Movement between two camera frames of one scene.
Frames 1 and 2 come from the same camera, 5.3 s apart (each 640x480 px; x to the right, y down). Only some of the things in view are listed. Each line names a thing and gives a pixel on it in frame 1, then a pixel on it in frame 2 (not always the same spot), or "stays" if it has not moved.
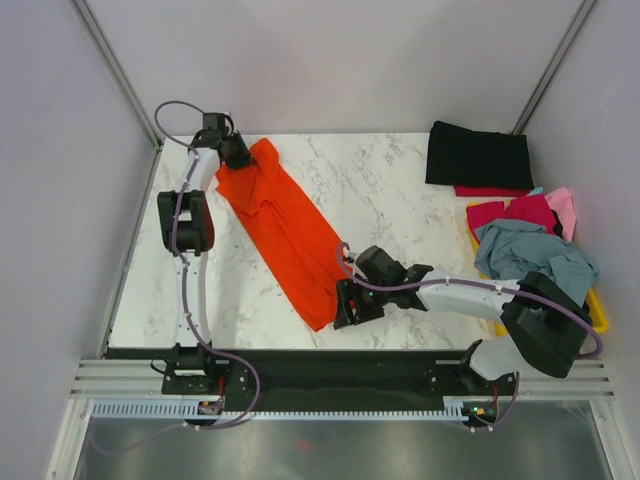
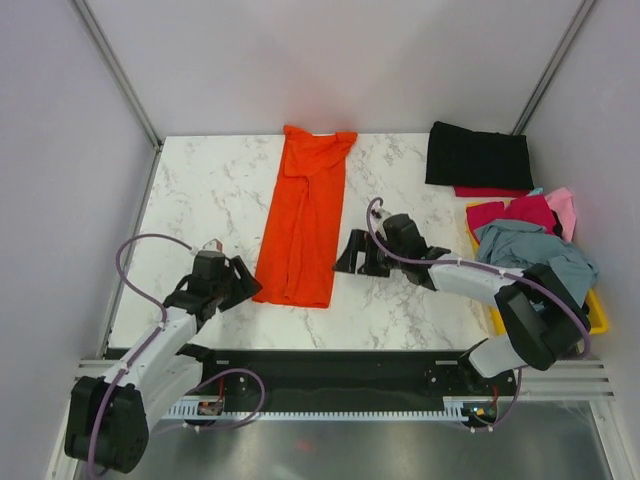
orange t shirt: (308, 257) -> (300, 257)
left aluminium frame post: (86, 18) stays
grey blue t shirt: (511, 249) stays
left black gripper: (245, 159) -> (245, 286)
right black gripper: (346, 290) -> (359, 241)
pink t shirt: (562, 202) stays
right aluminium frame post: (524, 120) stays
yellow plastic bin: (596, 314) stays
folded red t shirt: (491, 190) stays
